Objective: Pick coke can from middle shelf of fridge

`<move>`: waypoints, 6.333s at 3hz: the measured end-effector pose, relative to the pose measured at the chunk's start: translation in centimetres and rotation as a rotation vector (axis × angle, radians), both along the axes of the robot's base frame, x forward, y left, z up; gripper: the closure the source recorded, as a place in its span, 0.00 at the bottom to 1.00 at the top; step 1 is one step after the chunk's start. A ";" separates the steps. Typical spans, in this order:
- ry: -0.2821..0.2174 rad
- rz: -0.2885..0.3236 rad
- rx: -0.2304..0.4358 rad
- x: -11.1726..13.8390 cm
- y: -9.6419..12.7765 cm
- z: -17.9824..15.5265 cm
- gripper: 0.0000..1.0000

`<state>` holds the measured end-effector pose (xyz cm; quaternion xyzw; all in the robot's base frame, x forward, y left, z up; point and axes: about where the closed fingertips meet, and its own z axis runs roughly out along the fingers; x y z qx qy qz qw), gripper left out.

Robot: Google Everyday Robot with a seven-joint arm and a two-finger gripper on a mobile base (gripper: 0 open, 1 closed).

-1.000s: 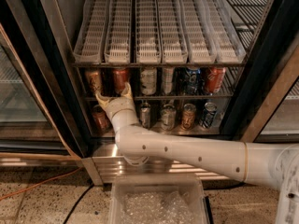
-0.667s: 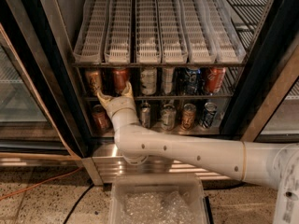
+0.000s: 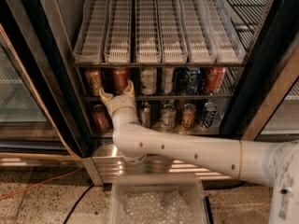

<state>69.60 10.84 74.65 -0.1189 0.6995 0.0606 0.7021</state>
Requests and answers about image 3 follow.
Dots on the left glass fridge door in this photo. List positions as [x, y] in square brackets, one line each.
[28, 135]

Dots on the blue can shelf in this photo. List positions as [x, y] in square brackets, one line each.
[190, 80]
[208, 115]

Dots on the right glass fridge door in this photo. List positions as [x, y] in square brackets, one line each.
[278, 115]

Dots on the stainless steel fridge base grille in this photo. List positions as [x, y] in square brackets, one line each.
[106, 162]

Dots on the orange can bottom shelf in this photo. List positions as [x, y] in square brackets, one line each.
[188, 116]

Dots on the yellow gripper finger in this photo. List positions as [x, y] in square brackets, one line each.
[129, 90]
[105, 97]

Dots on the white can middle shelf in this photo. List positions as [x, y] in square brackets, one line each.
[148, 79]

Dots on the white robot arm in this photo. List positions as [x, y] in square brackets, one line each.
[275, 165]

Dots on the red-brown can bottom shelf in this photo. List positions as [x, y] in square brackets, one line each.
[100, 118]

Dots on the middle wire shelf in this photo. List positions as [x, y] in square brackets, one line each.
[226, 91]

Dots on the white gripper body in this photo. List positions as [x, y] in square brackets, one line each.
[122, 103]

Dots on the wire shelf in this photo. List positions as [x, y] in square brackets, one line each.
[226, 91]
[245, 16]

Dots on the brown patterned can middle shelf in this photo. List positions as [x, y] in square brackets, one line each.
[94, 80]

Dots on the silver slim can shelf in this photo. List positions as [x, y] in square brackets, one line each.
[144, 115]
[167, 80]

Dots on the silver slim can bottom shelf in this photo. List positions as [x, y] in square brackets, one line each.
[144, 115]

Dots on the red can middle shelf right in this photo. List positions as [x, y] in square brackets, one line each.
[214, 77]

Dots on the clear plastic bin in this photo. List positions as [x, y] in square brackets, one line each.
[157, 199]

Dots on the clear can glide tray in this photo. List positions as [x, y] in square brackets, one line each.
[89, 45]
[118, 41]
[200, 45]
[146, 32]
[172, 38]
[227, 42]

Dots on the blue can middle shelf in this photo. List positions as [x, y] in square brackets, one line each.
[190, 80]

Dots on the blue can bottom shelf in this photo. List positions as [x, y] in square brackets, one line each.
[208, 115]

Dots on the silver slim can middle shelf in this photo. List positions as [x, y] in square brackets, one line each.
[167, 80]

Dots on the red coke can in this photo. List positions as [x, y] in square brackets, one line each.
[120, 78]

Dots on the glass fridge door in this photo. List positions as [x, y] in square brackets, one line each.
[28, 135]
[278, 115]

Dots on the top wire shelf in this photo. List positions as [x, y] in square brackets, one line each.
[245, 16]

